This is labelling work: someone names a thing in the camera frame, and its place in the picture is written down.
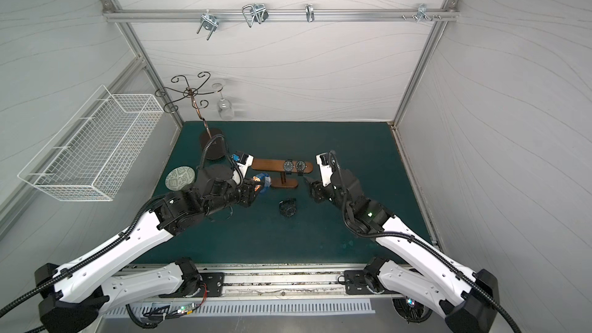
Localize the metal clamp bracket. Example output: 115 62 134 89
305 4 315 23
401 4 442 23
241 3 269 28
197 10 219 41

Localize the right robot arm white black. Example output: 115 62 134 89
308 151 500 332

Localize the left black corrugated cable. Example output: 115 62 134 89
0 133 245 333

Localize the white slotted cable duct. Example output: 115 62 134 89
102 299 376 319

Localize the slim black analog watch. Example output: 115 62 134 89
294 160 308 176
283 160 294 174

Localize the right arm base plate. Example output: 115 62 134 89
338 270 385 295

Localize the green table mat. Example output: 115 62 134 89
139 121 430 264

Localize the hanging clear wine glass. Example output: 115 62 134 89
211 82 235 120

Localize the black corrugated cable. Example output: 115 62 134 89
0 133 245 333
327 150 523 333

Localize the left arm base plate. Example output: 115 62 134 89
158 271 224 298

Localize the white wire basket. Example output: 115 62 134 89
17 86 163 202

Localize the aluminium crossbar rail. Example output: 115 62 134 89
100 0 460 24

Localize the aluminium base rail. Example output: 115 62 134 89
100 264 405 309

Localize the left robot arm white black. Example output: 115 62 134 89
35 153 263 332

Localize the black wire glass holder stand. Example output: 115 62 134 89
154 71 230 161

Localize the chunky black digital watch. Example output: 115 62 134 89
278 198 298 218

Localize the green patterned ceramic bowl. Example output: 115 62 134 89
165 166 196 191

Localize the wooden T-shaped watch stand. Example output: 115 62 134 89
251 158 314 189

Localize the right black corrugated cable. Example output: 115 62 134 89
327 150 523 333

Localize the blue translucent watch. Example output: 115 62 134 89
252 173 271 194

